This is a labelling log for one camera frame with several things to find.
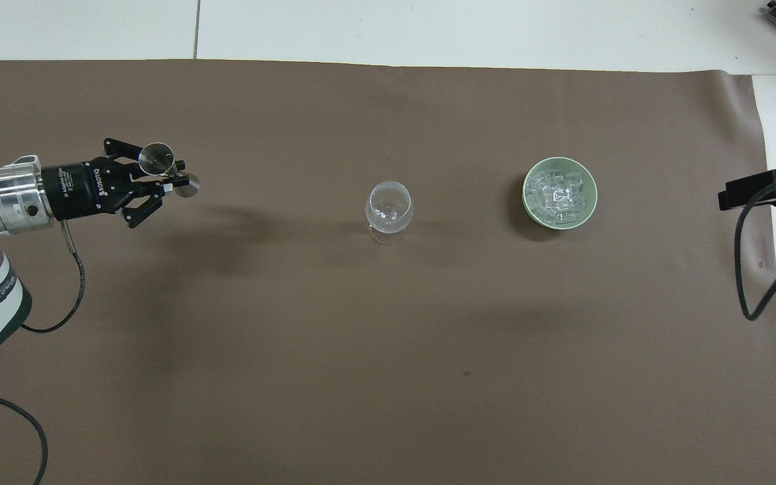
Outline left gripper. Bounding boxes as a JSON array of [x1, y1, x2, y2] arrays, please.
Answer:
[[40, 137, 187, 230]]

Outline steel double jigger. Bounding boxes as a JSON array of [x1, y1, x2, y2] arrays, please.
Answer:
[[138, 142, 201, 200]]

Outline clear stemless wine glass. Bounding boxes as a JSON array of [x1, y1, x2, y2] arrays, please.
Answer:
[[365, 180, 414, 245]]

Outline pale green bowl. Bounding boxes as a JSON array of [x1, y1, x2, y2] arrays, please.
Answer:
[[521, 156, 599, 232]]

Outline black cable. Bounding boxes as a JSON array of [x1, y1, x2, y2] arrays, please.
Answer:
[[0, 387, 49, 485], [22, 220, 86, 334]]

